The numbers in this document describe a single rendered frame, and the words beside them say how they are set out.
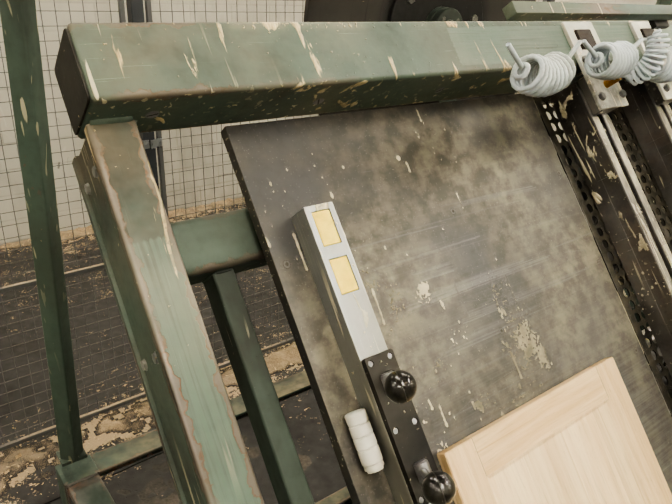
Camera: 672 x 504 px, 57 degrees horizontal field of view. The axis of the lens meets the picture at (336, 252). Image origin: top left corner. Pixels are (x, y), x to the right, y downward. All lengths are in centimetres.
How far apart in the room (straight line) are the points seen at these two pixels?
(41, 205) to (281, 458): 70
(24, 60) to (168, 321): 62
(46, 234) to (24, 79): 30
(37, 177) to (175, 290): 60
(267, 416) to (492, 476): 34
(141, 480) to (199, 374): 220
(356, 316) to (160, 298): 27
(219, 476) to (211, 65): 49
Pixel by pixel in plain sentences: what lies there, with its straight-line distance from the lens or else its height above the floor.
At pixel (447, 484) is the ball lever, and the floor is 143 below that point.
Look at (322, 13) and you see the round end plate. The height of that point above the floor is 189.
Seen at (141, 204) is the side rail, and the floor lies 170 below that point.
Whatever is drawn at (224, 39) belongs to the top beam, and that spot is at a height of 187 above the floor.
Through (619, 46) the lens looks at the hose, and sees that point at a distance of 123.
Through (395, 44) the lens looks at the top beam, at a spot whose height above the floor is 186.
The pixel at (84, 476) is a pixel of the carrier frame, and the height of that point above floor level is 79.
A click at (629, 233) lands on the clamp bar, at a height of 151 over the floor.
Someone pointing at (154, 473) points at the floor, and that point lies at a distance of 293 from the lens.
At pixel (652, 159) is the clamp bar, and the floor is 160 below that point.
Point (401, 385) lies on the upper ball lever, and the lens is 72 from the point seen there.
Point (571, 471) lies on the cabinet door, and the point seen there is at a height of 124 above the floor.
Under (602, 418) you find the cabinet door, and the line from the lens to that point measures 118.
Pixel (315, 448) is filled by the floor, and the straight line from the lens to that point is 298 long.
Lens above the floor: 193
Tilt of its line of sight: 23 degrees down
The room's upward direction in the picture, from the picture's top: 2 degrees clockwise
